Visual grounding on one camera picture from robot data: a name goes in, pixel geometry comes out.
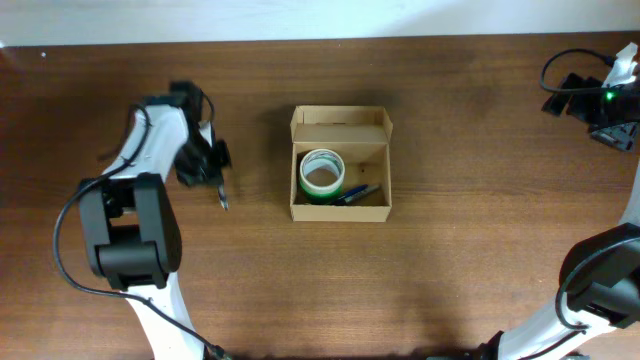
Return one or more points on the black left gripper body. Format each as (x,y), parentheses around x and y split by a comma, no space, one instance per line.
(209,167)

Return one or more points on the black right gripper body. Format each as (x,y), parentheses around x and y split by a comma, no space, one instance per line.
(573,95)

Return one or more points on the black mechanical pencil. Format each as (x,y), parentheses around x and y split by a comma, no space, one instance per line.
(222,197)

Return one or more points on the green tape roll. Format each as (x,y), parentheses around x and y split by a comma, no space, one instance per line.
(321,195)

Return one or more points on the white masking tape roll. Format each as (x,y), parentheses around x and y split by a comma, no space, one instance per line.
(322,159)

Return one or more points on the brown cardboard box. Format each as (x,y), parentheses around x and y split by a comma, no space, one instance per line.
(361,136)

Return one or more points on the blue pen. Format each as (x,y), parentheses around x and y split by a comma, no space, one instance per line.
(342,198)

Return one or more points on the black white marker pen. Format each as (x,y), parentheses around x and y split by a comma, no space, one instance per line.
(369,190)

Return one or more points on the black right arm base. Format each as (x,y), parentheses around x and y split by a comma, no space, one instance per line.
(489,351)

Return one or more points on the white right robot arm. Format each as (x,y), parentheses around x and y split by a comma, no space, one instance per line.
(599,279)

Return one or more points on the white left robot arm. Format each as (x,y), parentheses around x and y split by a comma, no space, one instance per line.
(131,234)

